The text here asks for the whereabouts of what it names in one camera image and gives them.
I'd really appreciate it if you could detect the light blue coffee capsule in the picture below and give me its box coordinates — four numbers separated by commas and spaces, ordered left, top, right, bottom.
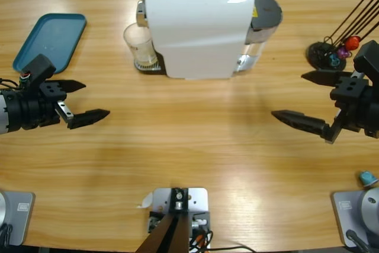
359, 171, 379, 188

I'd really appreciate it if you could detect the clear glass cup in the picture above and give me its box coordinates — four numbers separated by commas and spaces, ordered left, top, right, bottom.
123, 23, 158, 69

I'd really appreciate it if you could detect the black capsule holder with rods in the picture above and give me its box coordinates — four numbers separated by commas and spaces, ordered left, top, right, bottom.
306, 0, 379, 72

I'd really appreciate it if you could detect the purple coffee capsule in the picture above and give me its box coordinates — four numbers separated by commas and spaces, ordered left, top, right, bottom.
337, 46, 352, 60

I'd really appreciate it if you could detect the dark camera post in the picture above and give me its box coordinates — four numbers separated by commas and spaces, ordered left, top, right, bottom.
136, 187, 190, 253

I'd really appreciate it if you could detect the thin black cable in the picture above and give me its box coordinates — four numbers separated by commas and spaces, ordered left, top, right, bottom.
204, 229, 258, 253

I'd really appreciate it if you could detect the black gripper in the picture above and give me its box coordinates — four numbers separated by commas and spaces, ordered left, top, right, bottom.
0, 79, 111, 131
271, 69, 379, 145

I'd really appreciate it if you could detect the orange-red coffee capsule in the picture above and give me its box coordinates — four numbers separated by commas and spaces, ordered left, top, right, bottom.
345, 36, 361, 51

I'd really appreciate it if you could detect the orange cable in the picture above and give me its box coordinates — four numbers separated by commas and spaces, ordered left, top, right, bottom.
189, 232, 208, 249

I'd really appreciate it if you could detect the black base cable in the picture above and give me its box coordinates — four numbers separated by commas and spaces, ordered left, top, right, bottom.
0, 223, 14, 248
345, 229, 371, 253

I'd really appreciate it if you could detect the white paper tab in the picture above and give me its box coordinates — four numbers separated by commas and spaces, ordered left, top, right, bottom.
136, 192, 154, 209

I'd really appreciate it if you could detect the teal plastic tray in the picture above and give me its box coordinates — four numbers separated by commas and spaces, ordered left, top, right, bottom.
12, 12, 87, 75

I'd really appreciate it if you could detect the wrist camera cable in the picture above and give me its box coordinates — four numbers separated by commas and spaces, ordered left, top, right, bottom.
0, 72, 32, 91

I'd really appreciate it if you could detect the white capsule coffee machine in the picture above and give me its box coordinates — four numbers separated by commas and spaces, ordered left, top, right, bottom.
134, 0, 257, 81

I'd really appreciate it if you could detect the white mount block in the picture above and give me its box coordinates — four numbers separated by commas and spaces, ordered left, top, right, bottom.
147, 187, 211, 249

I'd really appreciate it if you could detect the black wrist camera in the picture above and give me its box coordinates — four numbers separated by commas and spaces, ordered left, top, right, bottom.
20, 53, 57, 94
352, 39, 379, 87

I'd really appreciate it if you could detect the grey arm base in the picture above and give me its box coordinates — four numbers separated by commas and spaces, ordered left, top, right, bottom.
330, 187, 379, 248
0, 190, 36, 247

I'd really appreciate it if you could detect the clear water tank black lid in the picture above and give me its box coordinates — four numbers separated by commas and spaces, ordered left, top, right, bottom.
245, 0, 284, 73

